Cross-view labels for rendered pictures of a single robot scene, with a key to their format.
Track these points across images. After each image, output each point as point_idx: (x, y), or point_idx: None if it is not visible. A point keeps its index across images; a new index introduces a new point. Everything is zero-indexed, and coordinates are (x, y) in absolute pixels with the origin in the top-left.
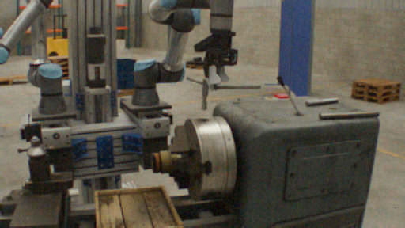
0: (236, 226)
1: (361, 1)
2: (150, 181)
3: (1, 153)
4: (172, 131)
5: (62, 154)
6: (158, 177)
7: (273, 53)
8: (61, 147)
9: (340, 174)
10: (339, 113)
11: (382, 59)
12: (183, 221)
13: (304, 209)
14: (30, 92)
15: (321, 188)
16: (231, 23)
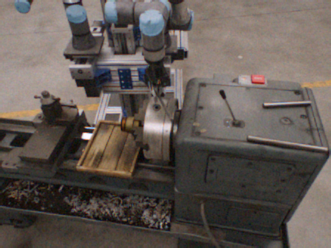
0: (171, 181)
1: None
2: (203, 64)
3: (100, 16)
4: (248, 8)
5: (88, 81)
6: (211, 61)
7: None
8: (85, 78)
9: (263, 181)
10: (270, 141)
11: None
12: (141, 163)
13: (225, 191)
14: None
15: (241, 184)
16: (159, 55)
